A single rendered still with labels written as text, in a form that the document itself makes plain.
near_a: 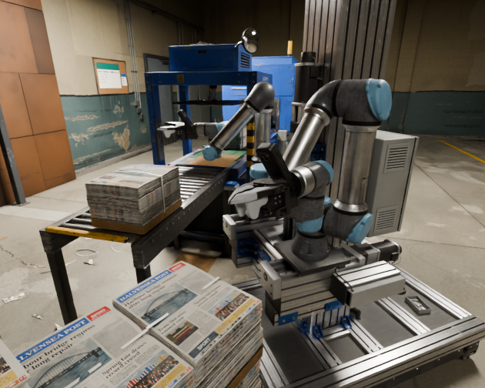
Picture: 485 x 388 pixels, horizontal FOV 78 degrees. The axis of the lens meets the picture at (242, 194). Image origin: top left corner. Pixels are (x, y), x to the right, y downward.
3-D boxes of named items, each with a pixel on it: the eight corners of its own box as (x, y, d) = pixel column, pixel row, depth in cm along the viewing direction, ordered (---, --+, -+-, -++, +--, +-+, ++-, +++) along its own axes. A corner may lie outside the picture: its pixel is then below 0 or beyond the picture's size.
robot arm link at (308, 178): (314, 166, 73) (286, 165, 78) (303, 170, 70) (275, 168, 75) (315, 196, 75) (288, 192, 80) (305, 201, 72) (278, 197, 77)
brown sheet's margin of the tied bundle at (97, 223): (143, 235, 136) (142, 226, 134) (91, 226, 143) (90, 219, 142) (162, 220, 150) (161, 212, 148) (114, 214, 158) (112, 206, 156)
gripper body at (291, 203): (275, 222, 64) (306, 205, 72) (272, 182, 62) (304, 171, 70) (249, 215, 69) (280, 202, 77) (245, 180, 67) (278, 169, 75)
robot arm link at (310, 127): (312, 71, 100) (245, 197, 90) (342, 71, 93) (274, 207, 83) (322, 95, 109) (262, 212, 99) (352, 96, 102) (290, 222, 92)
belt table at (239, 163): (237, 179, 252) (237, 168, 248) (168, 174, 268) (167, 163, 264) (255, 160, 315) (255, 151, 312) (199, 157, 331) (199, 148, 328)
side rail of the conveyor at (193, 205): (144, 269, 132) (141, 245, 128) (133, 267, 133) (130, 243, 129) (232, 181, 254) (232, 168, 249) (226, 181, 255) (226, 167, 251)
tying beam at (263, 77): (256, 85, 223) (256, 71, 220) (145, 85, 247) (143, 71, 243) (272, 85, 285) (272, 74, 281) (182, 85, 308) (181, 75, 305)
